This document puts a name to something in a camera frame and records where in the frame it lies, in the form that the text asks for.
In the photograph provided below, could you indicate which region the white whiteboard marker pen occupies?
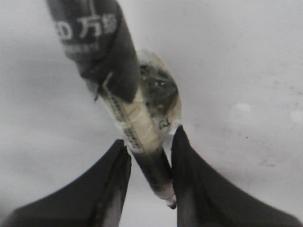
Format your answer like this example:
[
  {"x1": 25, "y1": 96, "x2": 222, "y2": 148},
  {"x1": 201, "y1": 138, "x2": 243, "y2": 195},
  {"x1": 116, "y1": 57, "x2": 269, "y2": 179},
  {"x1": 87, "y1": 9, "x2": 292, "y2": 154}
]
[{"x1": 46, "y1": 0, "x2": 181, "y2": 209}]

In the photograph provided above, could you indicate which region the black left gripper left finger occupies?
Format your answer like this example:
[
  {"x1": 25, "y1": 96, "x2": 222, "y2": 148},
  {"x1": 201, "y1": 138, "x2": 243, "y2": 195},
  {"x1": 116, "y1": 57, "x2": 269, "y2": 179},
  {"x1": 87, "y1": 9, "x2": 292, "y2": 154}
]
[{"x1": 2, "y1": 140, "x2": 132, "y2": 227}]

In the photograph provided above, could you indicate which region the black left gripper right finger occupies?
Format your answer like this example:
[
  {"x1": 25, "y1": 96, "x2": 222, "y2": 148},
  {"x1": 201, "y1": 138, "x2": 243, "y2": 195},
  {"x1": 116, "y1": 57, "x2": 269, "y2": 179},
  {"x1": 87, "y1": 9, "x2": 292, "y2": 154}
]
[{"x1": 171, "y1": 126, "x2": 303, "y2": 227}]

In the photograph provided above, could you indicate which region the white whiteboard with aluminium frame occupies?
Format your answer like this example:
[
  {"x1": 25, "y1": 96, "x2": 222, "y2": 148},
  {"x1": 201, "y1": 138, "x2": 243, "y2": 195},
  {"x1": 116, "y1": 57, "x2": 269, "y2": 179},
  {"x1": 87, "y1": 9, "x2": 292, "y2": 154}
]
[{"x1": 0, "y1": 0, "x2": 303, "y2": 220}]

